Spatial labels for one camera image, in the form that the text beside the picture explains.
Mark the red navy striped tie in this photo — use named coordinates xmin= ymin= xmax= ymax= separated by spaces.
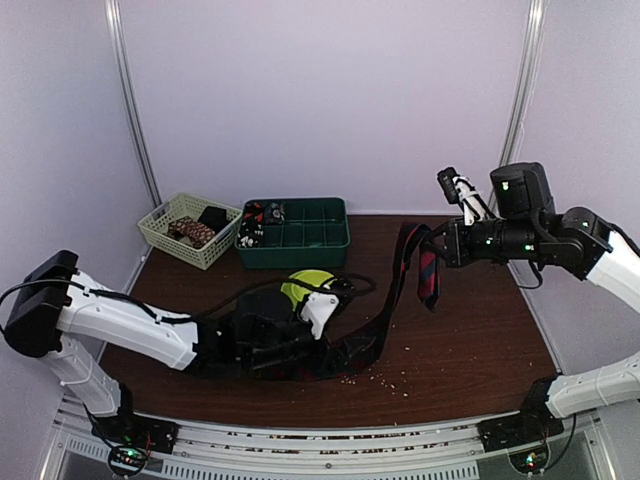
xmin=249 ymin=223 xmax=444 ymax=384

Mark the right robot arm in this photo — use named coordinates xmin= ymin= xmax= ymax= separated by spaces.
xmin=426 ymin=162 xmax=639 ymax=442

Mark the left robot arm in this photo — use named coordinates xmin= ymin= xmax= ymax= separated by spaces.
xmin=1 ymin=250 xmax=342 ymax=444

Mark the lime green plate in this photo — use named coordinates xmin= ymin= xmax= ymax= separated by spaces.
xmin=281 ymin=269 xmax=335 ymax=310

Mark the green divided organizer tray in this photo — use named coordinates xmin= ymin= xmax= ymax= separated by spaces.
xmin=234 ymin=197 xmax=351 ymax=270

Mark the black white patterned rolled tie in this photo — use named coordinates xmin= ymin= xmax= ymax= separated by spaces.
xmin=236 ymin=219 xmax=264 ymax=249

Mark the dark floral rolled tie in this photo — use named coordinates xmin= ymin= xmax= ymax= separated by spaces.
xmin=264 ymin=202 xmax=286 ymax=225

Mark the red black rolled tie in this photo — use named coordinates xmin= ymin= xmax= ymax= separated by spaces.
xmin=243 ymin=201 xmax=266 ymax=223

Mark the brown floral tie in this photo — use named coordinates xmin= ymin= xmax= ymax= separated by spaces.
xmin=166 ymin=216 xmax=215 ymax=249

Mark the pale green perforated basket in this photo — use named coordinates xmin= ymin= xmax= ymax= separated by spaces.
xmin=138 ymin=193 xmax=241 ymax=270

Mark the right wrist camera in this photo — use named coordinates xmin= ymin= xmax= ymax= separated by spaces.
xmin=437 ymin=167 xmax=482 ymax=226

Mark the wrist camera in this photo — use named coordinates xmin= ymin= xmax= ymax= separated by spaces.
xmin=299 ymin=292 xmax=340 ymax=340
xmin=437 ymin=167 xmax=482 ymax=226

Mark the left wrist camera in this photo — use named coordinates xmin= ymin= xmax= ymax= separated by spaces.
xmin=299 ymin=292 xmax=340 ymax=340

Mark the right aluminium frame post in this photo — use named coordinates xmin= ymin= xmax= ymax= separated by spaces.
xmin=498 ymin=0 xmax=548 ymax=167

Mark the aluminium frame post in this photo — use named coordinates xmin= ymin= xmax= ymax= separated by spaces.
xmin=498 ymin=0 xmax=548 ymax=167
xmin=103 ymin=0 xmax=164 ymax=209

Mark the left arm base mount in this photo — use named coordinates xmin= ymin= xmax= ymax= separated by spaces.
xmin=87 ymin=413 xmax=179 ymax=454

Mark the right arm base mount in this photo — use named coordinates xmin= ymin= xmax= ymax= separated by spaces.
xmin=477 ymin=376 xmax=564 ymax=452

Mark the left aluminium frame post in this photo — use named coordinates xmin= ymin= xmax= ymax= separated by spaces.
xmin=103 ymin=0 xmax=164 ymax=209

